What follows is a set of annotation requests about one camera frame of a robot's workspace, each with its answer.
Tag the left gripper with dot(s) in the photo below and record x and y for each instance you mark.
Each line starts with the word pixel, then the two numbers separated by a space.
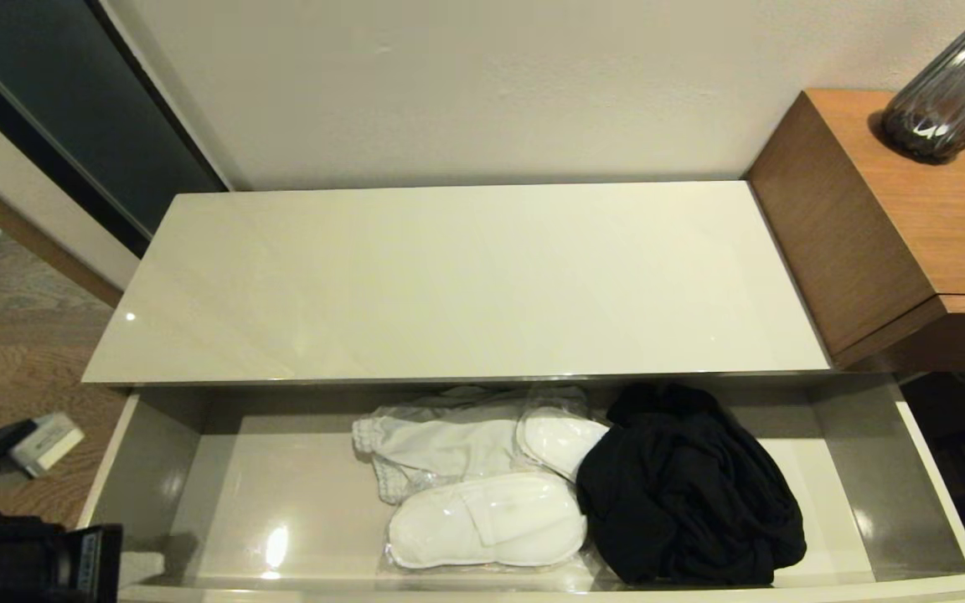
pixel 87 565

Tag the beige cabinet drawer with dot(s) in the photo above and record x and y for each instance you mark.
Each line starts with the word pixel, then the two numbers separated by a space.
pixel 281 502

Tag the glossy beige cabinet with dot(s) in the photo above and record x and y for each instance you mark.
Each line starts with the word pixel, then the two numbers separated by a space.
pixel 457 285

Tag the white knitted cloth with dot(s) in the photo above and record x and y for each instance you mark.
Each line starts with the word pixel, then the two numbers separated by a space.
pixel 436 448

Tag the white slipper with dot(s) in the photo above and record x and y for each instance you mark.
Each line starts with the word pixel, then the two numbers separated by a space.
pixel 559 440
pixel 491 523

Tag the dark glass panel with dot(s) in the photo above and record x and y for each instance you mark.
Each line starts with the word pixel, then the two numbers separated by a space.
pixel 72 109

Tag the white slippers in plastic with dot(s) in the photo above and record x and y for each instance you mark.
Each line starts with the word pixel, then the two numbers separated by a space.
pixel 533 400

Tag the black crumpled cloth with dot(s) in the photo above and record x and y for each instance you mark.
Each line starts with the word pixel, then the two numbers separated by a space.
pixel 688 494

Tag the brown wooden desk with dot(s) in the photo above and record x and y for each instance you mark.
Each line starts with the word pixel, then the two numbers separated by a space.
pixel 935 218

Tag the dark ribbed glass vase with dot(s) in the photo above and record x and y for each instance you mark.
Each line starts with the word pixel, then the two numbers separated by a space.
pixel 952 92

